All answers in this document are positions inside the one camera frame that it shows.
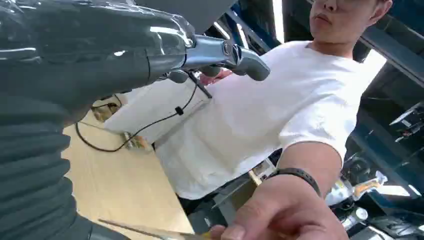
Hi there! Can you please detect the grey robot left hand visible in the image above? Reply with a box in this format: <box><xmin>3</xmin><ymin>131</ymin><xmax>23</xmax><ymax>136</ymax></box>
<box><xmin>0</xmin><ymin>0</ymin><xmax>272</xmax><ymax>126</ymax></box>

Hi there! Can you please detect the person's right hand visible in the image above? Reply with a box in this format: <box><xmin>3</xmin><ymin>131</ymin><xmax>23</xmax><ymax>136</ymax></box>
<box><xmin>198</xmin><ymin>69</ymin><xmax>233</xmax><ymax>87</ymax></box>

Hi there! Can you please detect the person's left hand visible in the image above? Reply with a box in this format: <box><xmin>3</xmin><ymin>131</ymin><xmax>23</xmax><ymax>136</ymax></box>
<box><xmin>208</xmin><ymin>175</ymin><xmax>350</xmax><ymax>240</ymax></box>

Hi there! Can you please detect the black wristband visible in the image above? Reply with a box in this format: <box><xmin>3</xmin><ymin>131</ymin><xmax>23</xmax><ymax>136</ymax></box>
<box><xmin>266</xmin><ymin>167</ymin><xmax>323</xmax><ymax>198</ymax></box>

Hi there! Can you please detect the person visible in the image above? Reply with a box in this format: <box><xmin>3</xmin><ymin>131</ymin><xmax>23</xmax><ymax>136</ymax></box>
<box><xmin>154</xmin><ymin>0</ymin><xmax>394</xmax><ymax>213</ymax></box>

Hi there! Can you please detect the small printed card stack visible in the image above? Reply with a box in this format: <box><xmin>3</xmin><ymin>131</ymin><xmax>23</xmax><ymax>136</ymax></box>
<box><xmin>120</xmin><ymin>131</ymin><xmax>154</xmax><ymax>153</ymax></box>

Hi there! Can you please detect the black cable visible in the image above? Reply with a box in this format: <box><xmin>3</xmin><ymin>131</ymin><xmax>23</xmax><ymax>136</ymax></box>
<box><xmin>75</xmin><ymin>71</ymin><xmax>214</xmax><ymax>154</ymax></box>

